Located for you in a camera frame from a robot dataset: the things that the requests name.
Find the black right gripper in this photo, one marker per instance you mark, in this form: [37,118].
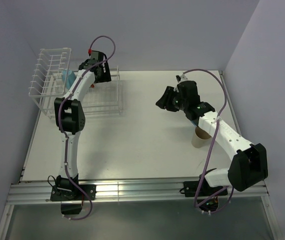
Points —
[165,101]

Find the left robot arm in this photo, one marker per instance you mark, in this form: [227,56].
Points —
[70,117]

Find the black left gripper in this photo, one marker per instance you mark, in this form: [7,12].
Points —
[106,75]

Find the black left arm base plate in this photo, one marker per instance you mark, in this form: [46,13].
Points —
[60,195]

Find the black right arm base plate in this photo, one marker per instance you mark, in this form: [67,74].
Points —
[190,187]

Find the white wire dish rack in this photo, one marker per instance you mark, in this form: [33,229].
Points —
[47,84]

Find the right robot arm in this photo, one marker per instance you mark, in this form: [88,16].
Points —
[249,163]

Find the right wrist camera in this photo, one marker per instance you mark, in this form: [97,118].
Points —
[181,78]

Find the glossy light blue faceted mug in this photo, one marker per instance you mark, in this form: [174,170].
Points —
[195,122]

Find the light blue ceramic mug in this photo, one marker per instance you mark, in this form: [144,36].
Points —
[68,77]

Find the beige paper cup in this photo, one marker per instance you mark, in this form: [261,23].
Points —
[200,138]

